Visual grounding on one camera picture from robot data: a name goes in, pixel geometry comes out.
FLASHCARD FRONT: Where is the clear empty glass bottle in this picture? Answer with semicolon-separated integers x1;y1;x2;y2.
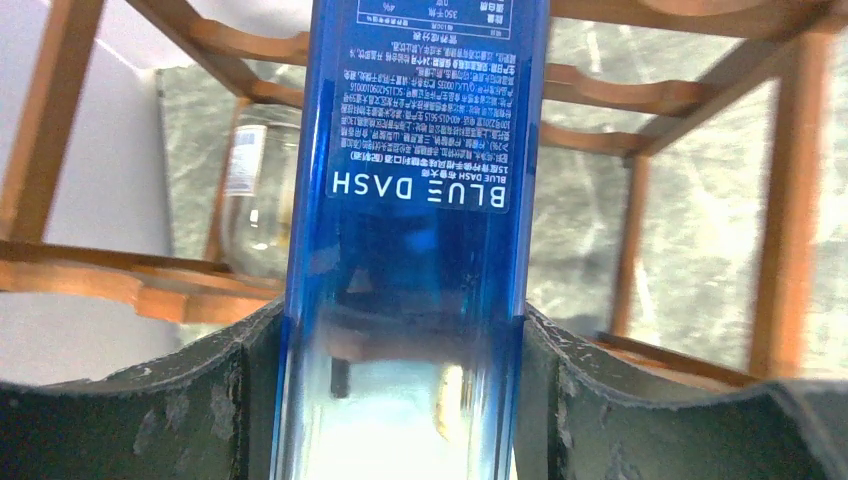
219;104;301;280

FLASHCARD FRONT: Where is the blue boxed bottle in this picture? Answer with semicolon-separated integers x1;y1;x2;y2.
271;1;550;479

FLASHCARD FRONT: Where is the brown wooden wine rack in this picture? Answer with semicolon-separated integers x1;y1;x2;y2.
1;1;847;387

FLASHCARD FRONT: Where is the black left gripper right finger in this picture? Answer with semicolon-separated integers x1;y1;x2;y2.
514;307;847;479

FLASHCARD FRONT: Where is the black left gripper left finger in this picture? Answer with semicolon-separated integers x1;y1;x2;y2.
1;300;283;479

